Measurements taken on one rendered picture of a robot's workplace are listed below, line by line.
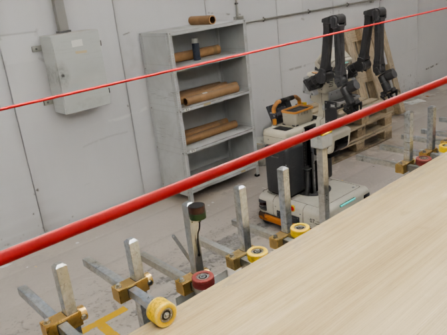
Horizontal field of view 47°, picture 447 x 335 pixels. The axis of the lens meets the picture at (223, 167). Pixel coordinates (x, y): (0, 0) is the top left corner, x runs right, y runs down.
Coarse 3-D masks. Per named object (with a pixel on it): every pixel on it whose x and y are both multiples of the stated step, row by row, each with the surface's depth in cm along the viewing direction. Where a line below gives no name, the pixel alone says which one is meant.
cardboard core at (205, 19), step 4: (192, 16) 481; (196, 16) 476; (200, 16) 471; (204, 16) 466; (208, 16) 462; (212, 16) 463; (188, 20) 482; (192, 20) 477; (196, 20) 473; (200, 20) 469; (204, 20) 465; (208, 20) 461; (212, 20) 468; (192, 24) 481; (196, 24) 477; (200, 24) 473; (204, 24) 470; (208, 24) 466; (212, 24) 464
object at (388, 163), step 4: (356, 156) 304; (360, 156) 302; (364, 156) 301; (368, 156) 300; (360, 160) 303; (364, 160) 301; (368, 160) 299; (372, 160) 296; (376, 160) 294; (380, 160) 292; (384, 160) 291; (388, 160) 291; (380, 164) 293; (384, 164) 291; (388, 164) 289; (392, 164) 287; (408, 164) 282; (412, 164) 281; (408, 168) 280; (412, 168) 279; (416, 168) 277
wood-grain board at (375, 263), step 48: (384, 192) 239; (432, 192) 233; (336, 240) 201; (384, 240) 197; (432, 240) 193; (240, 288) 176; (288, 288) 173; (336, 288) 170; (384, 288) 167; (432, 288) 164
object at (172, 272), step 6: (144, 252) 217; (144, 258) 212; (150, 258) 211; (156, 258) 211; (150, 264) 210; (156, 264) 206; (162, 264) 206; (162, 270) 204; (168, 270) 201; (174, 270) 200; (168, 276) 201; (174, 276) 198; (180, 276) 195; (192, 288) 190
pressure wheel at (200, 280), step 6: (192, 276) 186; (198, 276) 186; (204, 276) 185; (210, 276) 184; (192, 282) 184; (198, 282) 182; (204, 282) 181; (210, 282) 183; (198, 288) 183; (204, 288) 182
